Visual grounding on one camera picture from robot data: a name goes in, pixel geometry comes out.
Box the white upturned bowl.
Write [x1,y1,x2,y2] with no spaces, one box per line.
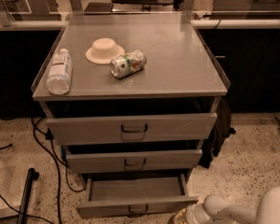
[86,38,124,64]

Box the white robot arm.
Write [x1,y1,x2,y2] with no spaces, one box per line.
[168,187,280,224]

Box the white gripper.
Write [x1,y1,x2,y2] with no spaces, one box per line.
[168,204,208,224]

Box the black pole on floor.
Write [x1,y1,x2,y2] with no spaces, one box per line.
[17,168,39,224]

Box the green silver soda can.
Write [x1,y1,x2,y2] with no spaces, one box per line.
[110,50,147,79]

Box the grey top drawer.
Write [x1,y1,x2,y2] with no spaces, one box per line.
[48,113,217,146]

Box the grey middle drawer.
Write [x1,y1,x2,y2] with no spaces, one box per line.
[66,149,202,174]

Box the clear plastic water bottle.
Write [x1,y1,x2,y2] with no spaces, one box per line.
[47,49,72,95]

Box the grey drawer cabinet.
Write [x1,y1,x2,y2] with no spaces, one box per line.
[34,14,229,180]

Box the grey bottom drawer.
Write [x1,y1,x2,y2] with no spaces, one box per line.
[77,174,198,218]

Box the grey drawer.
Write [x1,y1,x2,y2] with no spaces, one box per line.
[77,174,198,218]
[48,113,217,146]
[66,149,202,174]

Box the black floor cable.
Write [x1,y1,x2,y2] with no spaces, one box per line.
[31,117,86,224]
[0,179,55,224]

